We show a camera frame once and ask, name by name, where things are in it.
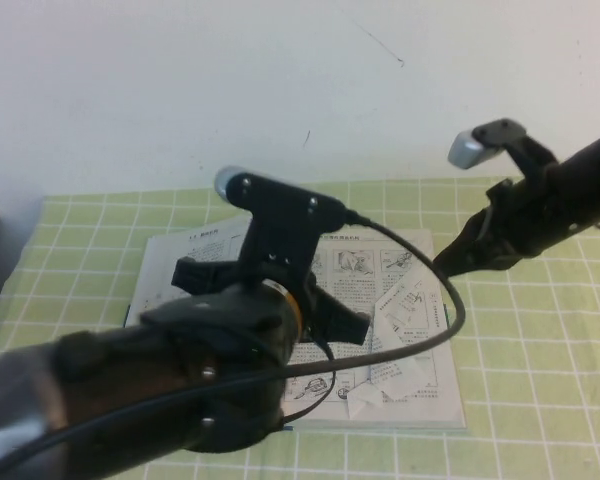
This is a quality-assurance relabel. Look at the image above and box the black left camera cable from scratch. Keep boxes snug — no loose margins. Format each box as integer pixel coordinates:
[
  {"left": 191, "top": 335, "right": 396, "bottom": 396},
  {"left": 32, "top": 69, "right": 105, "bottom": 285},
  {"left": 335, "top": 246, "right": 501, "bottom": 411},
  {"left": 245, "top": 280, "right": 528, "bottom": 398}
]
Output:
[{"left": 0, "top": 208, "right": 467, "bottom": 480}]

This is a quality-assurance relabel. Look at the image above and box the green white checked tablecloth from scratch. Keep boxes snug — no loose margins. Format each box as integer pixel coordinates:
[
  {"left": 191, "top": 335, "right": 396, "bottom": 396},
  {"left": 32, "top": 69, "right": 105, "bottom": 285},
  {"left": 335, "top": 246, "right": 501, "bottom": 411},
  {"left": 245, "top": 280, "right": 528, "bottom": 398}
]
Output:
[{"left": 0, "top": 177, "right": 600, "bottom": 480}]

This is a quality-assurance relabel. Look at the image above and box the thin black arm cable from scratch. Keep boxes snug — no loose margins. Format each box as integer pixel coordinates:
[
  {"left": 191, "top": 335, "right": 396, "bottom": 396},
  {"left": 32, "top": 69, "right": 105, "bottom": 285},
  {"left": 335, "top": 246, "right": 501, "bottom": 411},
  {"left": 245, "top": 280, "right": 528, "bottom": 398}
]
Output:
[{"left": 278, "top": 338, "right": 339, "bottom": 432}]

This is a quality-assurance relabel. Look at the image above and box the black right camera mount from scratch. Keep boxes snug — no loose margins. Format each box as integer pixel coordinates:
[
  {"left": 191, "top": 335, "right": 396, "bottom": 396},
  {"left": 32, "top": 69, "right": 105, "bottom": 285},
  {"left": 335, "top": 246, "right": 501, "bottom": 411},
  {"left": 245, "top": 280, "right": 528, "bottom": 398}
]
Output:
[{"left": 471, "top": 117, "right": 562, "bottom": 184}]

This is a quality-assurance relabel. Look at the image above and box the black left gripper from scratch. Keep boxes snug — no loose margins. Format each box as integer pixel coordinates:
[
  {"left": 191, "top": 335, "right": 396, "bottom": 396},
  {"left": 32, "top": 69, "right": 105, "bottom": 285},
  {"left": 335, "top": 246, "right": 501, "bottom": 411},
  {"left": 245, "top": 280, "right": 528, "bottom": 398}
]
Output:
[{"left": 171, "top": 254, "right": 372, "bottom": 347}]

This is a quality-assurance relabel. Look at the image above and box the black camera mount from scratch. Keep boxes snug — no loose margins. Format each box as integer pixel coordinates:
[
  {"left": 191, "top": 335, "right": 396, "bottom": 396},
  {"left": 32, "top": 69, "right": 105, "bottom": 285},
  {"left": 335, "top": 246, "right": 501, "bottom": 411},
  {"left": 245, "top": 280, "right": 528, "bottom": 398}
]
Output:
[
  {"left": 471, "top": 117, "right": 562, "bottom": 184},
  {"left": 234, "top": 173, "right": 350, "bottom": 301}
]

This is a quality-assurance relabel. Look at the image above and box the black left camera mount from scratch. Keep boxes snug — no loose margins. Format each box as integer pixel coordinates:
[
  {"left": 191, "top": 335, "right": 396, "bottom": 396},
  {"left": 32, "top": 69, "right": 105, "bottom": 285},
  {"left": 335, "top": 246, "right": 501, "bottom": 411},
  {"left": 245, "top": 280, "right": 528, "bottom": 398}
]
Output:
[{"left": 234, "top": 173, "right": 350, "bottom": 301}]

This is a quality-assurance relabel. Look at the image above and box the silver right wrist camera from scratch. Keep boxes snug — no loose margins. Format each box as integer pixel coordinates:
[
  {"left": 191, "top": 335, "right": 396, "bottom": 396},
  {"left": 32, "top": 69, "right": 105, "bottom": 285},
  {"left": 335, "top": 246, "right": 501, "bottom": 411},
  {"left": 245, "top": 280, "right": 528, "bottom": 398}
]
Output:
[{"left": 447, "top": 129, "right": 502, "bottom": 170}]

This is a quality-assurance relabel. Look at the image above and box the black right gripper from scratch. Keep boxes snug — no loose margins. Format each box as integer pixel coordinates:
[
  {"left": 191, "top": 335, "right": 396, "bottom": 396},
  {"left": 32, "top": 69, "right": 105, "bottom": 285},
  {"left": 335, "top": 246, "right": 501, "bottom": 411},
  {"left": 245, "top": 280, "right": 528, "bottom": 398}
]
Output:
[{"left": 432, "top": 177, "right": 581, "bottom": 277}]

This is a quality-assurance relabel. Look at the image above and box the hardcover technical book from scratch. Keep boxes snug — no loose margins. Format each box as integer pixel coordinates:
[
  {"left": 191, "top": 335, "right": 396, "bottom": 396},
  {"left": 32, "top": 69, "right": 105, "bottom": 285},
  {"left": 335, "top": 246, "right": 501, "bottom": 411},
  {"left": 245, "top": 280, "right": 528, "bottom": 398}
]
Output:
[{"left": 123, "top": 224, "right": 468, "bottom": 433}]

